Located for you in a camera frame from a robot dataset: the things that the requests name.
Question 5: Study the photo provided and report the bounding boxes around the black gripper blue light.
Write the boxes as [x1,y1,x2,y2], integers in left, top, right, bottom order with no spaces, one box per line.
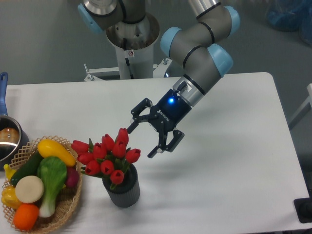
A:
[127,89,192,158]

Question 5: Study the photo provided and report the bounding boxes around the red tulip bouquet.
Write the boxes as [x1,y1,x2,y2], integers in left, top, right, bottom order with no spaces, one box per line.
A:
[71,128,141,190]

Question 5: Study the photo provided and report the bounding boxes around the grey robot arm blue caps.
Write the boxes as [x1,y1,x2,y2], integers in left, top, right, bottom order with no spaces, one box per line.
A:
[78,0,240,157]

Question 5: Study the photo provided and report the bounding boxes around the dark grey ribbed vase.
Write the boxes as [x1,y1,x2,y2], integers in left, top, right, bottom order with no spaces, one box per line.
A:
[102,164,140,208]

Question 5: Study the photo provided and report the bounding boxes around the red radish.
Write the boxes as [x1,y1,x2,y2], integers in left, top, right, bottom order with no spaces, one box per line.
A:
[65,167,79,188]

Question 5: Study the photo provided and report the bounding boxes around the yellow squash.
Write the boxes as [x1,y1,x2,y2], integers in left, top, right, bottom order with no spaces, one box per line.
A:
[37,139,76,167]

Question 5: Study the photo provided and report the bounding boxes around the green bok choy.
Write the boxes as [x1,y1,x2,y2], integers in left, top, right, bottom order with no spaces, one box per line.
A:
[37,156,67,218]

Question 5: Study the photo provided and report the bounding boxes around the woven wicker basket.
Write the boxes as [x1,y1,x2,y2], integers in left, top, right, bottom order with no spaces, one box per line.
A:
[0,136,82,234]

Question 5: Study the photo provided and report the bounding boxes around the dark green cucumber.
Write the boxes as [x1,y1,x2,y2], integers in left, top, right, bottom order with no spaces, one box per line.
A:
[10,151,43,186]

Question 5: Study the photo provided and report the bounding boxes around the cream round disc vegetable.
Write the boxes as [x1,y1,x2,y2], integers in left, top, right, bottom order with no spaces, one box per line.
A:
[15,175,44,203]

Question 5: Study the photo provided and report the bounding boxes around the yellow banana tip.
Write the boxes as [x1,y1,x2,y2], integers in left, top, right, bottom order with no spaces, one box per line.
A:
[3,164,17,181]

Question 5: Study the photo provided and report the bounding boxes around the orange fruit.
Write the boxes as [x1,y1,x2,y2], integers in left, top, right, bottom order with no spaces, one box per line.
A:
[13,203,39,231]

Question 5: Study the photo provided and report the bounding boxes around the yellow bell pepper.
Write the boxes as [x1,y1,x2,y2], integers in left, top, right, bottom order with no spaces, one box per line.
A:
[1,185,22,209]

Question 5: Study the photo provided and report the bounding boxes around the black device at table edge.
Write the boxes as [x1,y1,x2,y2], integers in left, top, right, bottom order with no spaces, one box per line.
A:
[293,198,312,223]

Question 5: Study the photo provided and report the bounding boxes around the blue plastic bag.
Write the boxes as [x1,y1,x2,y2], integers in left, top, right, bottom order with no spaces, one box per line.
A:
[265,0,312,46]

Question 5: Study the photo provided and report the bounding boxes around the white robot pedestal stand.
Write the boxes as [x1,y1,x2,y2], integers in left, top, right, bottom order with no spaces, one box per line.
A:
[84,13,172,81]

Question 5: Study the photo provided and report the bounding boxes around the blue handled saucepan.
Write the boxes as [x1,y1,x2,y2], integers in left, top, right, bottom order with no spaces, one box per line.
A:
[0,72,29,171]

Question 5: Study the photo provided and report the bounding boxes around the white furniture frame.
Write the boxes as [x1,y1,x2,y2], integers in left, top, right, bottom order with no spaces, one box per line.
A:
[288,83,312,131]

